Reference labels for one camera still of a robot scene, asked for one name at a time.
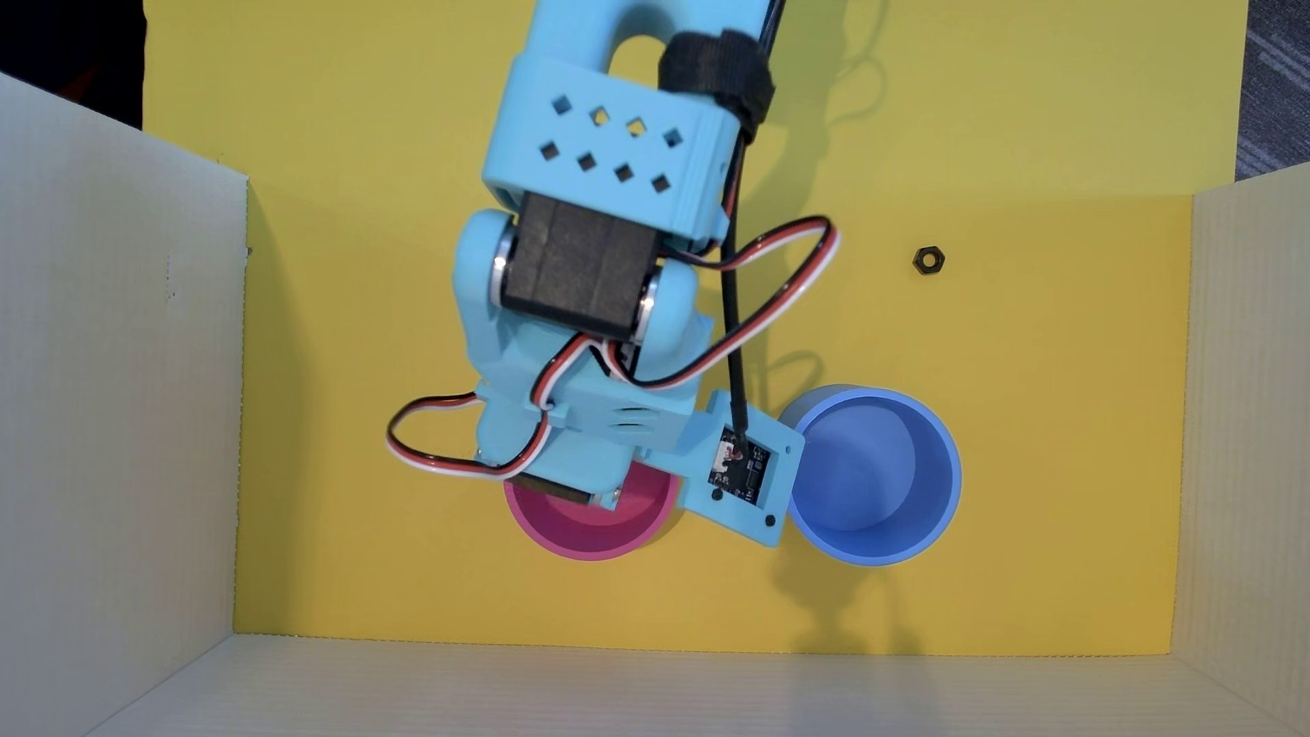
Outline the blue round cup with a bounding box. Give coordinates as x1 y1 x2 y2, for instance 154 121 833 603
778 384 964 567

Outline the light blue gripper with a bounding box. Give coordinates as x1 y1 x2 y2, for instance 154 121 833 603
474 371 712 512

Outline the red white black servo cable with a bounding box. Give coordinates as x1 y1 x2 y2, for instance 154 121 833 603
602 214 843 393
385 336 597 481

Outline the white corrugated cardboard box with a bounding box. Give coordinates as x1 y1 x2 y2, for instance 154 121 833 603
0 70 1310 737

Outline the yellow paper sheet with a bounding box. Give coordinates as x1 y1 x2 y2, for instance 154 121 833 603
142 0 1251 657

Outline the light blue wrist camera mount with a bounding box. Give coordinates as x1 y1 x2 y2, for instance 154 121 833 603
673 388 806 550

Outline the pink round cup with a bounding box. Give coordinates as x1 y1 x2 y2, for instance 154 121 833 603
502 461 683 563

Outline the black velcro strap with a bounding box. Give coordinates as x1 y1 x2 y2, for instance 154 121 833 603
657 29 777 143

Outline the black camera cable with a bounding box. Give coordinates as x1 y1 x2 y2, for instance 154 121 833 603
714 0 787 444

